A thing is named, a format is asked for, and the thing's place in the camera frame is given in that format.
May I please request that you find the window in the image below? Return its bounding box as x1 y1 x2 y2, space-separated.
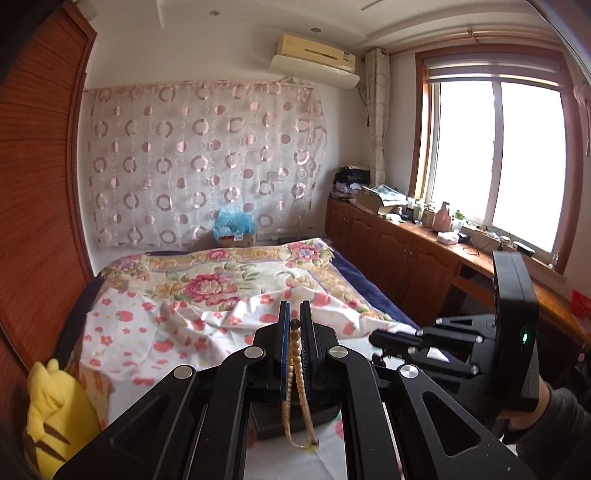
410 44 582 273

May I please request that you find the beige side curtain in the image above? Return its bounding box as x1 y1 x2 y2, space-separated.
365 48 390 185

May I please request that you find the cardboard box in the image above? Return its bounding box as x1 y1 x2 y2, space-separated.
219 234 253 248

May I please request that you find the blue plastic bag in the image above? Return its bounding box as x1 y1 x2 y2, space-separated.
212 210 256 241

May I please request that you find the floral quilt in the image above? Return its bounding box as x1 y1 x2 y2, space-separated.
99 238 416 326

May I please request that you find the beige bead necklace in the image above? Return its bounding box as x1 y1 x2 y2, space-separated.
280 317 321 451

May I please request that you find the strawberry print white cloth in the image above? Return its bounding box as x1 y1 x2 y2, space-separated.
78 287 445 480

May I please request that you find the pink circle pattern curtain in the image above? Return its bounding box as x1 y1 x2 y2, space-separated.
82 81 328 248

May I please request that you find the wall air conditioner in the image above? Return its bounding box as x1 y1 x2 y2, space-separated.
270 34 360 89

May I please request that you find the pink bottle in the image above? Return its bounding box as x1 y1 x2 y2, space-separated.
432 201 453 233

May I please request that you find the black jewelry box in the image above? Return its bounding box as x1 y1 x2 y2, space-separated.
250 402 341 440

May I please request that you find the wooden side cabinet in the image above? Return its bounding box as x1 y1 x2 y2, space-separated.
323 197 591 351

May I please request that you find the yellow plush toy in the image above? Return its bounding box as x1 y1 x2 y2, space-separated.
23 359 100 479

